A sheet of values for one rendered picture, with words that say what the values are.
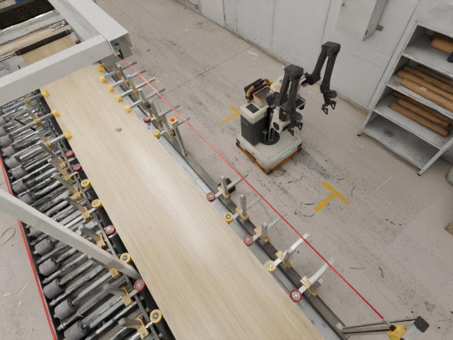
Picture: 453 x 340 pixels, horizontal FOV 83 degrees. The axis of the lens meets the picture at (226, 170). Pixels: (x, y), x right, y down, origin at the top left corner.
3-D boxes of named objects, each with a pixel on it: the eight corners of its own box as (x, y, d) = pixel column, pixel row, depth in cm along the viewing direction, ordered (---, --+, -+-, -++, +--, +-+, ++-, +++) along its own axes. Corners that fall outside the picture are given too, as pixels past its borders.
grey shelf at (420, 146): (376, 119, 370) (441, 1, 241) (439, 156, 327) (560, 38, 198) (356, 135, 358) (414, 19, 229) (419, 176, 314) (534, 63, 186)
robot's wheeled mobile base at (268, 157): (234, 146, 362) (233, 134, 342) (268, 123, 380) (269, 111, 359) (267, 177, 330) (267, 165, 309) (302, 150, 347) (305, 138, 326)
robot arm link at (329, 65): (336, 42, 210) (327, 47, 207) (342, 44, 207) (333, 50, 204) (325, 86, 245) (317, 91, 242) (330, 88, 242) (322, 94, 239)
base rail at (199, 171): (92, 48, 430) (89, 42, 421) (349, 333, 183) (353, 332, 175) (88, 50, 427) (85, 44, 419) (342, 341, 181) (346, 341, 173)
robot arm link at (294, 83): (299, 65, 198) (289, 71, 195) (305, 69, 195) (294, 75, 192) (292, 106, 234) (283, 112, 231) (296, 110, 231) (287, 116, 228)
